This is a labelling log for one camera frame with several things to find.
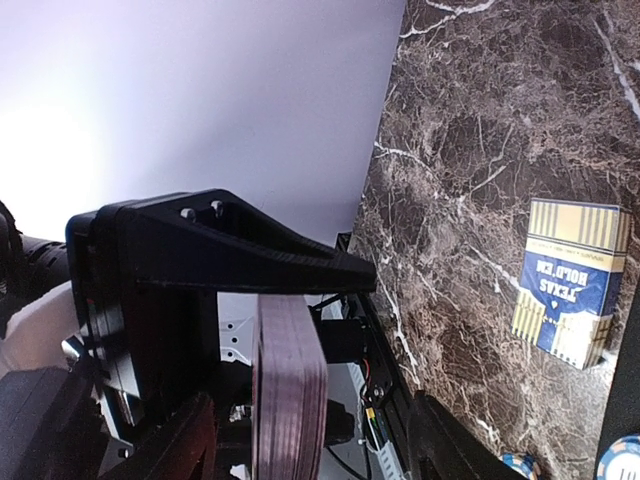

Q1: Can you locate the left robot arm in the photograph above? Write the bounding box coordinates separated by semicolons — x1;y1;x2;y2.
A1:
1;189;376;479

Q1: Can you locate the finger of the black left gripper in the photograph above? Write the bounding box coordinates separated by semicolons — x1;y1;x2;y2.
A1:
97;189;376;294

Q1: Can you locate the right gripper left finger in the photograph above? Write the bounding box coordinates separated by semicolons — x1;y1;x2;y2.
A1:
100;392;216;479

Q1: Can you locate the blue white chip stack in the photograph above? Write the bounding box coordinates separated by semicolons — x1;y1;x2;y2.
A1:
500;452;542;480

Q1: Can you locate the red-backed card deck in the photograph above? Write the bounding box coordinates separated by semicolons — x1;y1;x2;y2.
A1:
251;295;328;479

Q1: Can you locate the blue chip mat edge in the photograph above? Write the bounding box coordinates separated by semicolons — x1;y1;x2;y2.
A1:
596;434;640;480

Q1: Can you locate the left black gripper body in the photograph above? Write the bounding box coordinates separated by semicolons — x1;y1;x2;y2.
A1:
66;204;220;430

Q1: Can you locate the gold card box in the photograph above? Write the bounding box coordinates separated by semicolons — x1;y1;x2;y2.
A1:
511;198;633;370

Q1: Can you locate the white slotted cable duct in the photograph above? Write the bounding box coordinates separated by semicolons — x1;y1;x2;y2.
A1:
377;441;405;480

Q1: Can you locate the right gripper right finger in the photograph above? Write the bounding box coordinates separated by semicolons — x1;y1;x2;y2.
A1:
407;391;522;480

